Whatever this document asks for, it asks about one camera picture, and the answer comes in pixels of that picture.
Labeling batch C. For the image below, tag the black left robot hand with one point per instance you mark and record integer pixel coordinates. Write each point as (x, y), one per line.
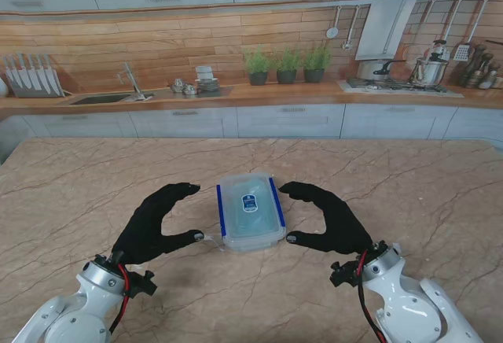
(147, 229)

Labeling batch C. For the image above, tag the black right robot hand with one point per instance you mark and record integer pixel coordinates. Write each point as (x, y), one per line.
(338, 229)

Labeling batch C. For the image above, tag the clear crate with blue clips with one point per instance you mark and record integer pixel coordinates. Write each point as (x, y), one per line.
(251, 225)

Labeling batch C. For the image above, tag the clear bubble film sheet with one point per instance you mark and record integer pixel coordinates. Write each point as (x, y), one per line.
(251, 213)

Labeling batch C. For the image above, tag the clear lid with blue label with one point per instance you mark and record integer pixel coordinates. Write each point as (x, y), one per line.
(249, 205)

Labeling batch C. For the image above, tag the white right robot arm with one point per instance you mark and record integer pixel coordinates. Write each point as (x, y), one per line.
(412, 311)

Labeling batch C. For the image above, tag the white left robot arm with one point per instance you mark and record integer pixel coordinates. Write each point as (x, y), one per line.
(70, 311)

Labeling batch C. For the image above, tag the dark kitchen sink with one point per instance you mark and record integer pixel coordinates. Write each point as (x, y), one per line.
(100, 99)

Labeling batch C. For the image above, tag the steel sink faucet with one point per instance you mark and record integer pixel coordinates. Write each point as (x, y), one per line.
(133, 81)

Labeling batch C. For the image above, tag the stack of white dishes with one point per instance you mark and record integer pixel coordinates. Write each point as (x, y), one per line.
(207, 81)

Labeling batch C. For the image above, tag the potted green herb plant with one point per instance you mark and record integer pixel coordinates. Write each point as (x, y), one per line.
(258, 67)
(315, 65)
(287, 67)

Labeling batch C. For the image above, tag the knife block with knives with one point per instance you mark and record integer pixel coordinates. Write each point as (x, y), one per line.
(31, 79)

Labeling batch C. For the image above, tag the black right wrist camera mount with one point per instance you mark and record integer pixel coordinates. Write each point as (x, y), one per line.
(344, 274)

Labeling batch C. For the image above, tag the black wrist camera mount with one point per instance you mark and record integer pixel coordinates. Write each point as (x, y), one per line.
(141, 283)
(344, 274)

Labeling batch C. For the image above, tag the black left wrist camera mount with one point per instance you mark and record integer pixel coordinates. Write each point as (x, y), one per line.
(141, 283)

